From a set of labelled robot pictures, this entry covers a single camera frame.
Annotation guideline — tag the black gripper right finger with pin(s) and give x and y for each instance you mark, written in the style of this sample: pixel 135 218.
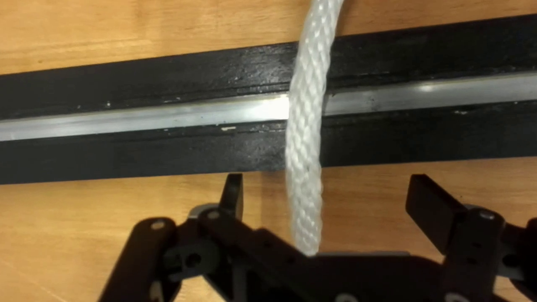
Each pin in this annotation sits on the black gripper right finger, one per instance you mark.
pixel 480 251

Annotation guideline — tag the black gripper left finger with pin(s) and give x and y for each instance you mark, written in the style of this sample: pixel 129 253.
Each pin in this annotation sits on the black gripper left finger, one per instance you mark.
pixel 212 256

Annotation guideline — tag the long black grooved rail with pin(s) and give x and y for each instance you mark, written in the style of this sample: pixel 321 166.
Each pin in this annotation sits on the long black grooved rail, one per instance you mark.
pixel 168 151

